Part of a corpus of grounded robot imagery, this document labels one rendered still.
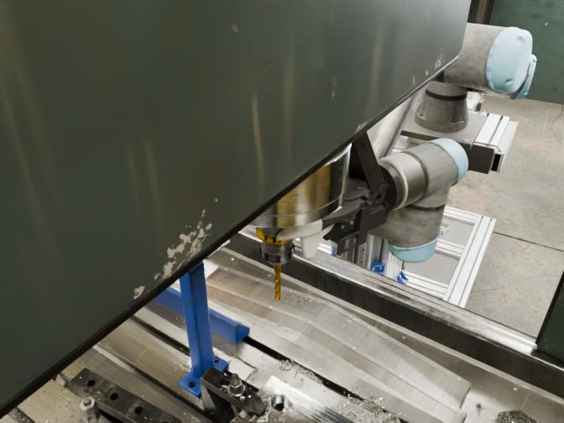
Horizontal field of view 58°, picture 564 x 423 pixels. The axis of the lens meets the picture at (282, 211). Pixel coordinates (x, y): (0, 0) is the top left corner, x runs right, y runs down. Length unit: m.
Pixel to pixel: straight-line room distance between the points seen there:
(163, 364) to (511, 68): 0.90
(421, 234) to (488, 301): 1.96
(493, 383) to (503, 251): 1.69
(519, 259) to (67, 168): 2.96
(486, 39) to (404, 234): 0.41
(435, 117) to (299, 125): 1.19
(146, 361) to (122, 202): 0.96
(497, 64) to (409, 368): 0.78
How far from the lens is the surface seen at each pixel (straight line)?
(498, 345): 1.42
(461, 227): 2.85
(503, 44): 1.04
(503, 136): 1.78
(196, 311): 0.97
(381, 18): 0.41
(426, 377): 1.41
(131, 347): 1.21
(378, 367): 1.37
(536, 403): 1.50
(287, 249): 0.62
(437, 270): 2.53
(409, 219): 0.80
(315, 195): 0.51
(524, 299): 2.85
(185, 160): 0.25
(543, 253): 3.20
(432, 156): 0.77
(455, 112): 1.53
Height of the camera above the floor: 1.78
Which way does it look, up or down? 34 degrees down
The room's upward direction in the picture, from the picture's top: straight up
